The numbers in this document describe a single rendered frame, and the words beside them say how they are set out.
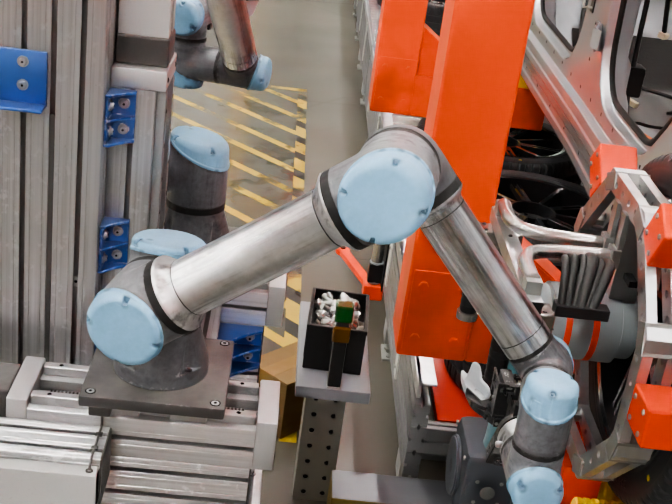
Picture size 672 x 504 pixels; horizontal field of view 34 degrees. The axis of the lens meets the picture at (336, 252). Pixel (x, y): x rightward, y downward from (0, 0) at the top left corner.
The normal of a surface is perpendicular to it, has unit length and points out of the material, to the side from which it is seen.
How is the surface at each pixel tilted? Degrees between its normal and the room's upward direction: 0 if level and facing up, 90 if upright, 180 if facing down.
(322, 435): 90
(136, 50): 90
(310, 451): 90
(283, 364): 0
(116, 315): 95
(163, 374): 73
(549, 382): 0
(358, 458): 0
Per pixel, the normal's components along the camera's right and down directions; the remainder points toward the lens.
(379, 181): -0.07, 0.32
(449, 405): 0.12, -0.91
